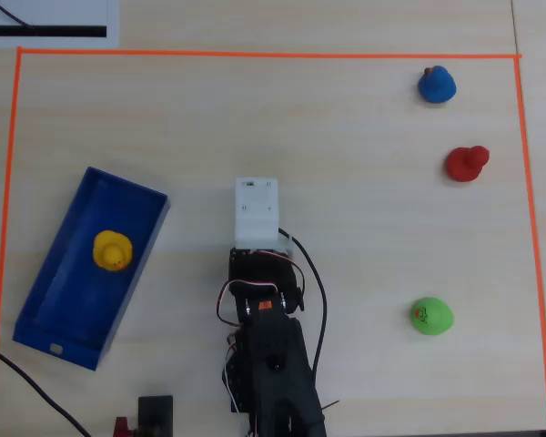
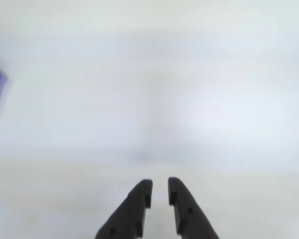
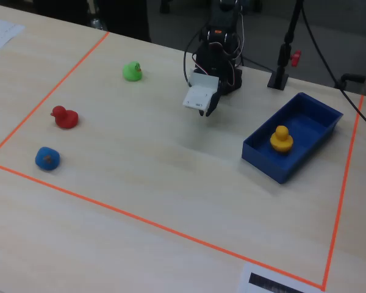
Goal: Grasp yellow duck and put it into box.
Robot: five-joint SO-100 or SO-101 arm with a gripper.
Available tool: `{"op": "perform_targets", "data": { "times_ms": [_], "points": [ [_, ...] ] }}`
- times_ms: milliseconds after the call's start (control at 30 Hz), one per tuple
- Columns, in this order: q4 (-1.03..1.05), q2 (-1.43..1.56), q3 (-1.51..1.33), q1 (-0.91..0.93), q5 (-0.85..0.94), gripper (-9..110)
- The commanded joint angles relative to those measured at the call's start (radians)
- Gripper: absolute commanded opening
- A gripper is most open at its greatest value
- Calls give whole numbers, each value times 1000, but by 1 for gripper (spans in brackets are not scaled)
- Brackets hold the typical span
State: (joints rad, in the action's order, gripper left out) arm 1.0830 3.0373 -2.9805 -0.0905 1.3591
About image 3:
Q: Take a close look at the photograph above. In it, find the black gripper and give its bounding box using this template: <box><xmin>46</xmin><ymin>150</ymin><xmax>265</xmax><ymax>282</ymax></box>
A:
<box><xmin>195</xmin><ymin>42</ymin><xmax>234</xmax><ymax>118</ymax></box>

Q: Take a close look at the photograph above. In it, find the yellow rubber duck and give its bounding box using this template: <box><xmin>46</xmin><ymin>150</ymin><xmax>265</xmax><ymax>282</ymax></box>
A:
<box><xmin>270</xmin><ymin>125</ymin><xmax>295</xmax><ymax>154</ymax></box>

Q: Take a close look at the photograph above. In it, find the blue plastic box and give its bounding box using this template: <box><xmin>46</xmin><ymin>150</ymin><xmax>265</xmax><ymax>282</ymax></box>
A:
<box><xmin>241</xmin><ymin>92</ymin><xmax>344</xmax><ymax>185</ymax></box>

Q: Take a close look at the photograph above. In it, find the green rubber duck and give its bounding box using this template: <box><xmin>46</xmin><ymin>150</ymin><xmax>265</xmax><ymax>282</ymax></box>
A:
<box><xmin>122</xmin><ymin>61</ymin><xmax>143</xmax><ymax>82</ymax></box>

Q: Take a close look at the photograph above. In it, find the red rubber duck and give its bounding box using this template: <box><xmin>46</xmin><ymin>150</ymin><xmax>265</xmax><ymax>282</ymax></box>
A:
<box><xmin>50</xmin><ymin>105</ymin><xmax>79</xmax><ymax>129</ymax></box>

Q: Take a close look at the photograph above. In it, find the blue rubber duck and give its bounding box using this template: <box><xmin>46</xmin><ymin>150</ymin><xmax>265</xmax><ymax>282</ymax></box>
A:
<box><xmin>34</xmin><ymin>146</ymin><xmax>61</xmax><ymax>171</ymax></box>

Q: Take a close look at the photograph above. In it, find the orange tape strip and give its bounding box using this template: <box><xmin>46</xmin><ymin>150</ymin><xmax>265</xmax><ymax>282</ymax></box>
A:
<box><xmin>0</xmin><ymin>160</ymin><xmax>326</xmax><ymax>291</ymax></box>
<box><xmin>0</xmin><ymin>31</ymin><xmax>110</xmax><ymax>162</ymax></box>
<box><xmin>321</xmin><ymin>95</ymin><xmax>364</xmax><ymax>291</ymax></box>

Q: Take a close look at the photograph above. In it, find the black tube bar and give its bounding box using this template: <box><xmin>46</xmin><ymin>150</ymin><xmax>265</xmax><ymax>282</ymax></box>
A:
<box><xmin>335</xmin><ymin>73</ymin><xmax>366</xmax><ymax>90</ymax></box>

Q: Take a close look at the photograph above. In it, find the white barcode label paper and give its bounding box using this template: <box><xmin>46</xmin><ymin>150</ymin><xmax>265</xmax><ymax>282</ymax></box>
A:
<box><xmin>237</xmin><ymin>262</ymin><xmax>324</xmax><ymax>293</ymax></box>

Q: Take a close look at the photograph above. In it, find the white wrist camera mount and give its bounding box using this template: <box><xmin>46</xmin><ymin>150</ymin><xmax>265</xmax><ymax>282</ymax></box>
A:
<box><xmin>182</xmin><ymin>68</ymin><xmax>220</xmax><ymax>111</ymax></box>

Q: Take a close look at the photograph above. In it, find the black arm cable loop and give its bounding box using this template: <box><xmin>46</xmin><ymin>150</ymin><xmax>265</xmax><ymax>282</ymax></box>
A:
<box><xmin>182</xmin><ymin>29</ymin><xmax>208</xmax><ymax>89</ymax></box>

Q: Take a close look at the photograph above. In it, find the thin black table cable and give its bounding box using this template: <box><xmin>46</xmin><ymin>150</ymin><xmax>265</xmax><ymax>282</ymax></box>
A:
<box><xmin>240</xmin><ymin>56</ymin><xmax>277</xmax><ymax>74</ymax></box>

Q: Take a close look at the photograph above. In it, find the white servo wire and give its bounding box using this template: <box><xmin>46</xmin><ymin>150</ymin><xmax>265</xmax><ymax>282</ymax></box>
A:
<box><xmin>230</xmin><ymin>5</ymin><xmax>245</xmax><ymax>88</ymax></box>

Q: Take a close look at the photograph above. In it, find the black camera stand pole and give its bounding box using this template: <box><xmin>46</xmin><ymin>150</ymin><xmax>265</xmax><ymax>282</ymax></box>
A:
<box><xmin>267</xmin><ymin>0</ymin><xmax>306</xmax><ymax>90</ymax></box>

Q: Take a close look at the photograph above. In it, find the long black cable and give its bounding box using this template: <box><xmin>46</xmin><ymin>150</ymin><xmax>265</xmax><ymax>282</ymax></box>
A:
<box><xmin>300</xmin><ymin>0</ymin><xmax>366</xmax><ymax>136</ymax></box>

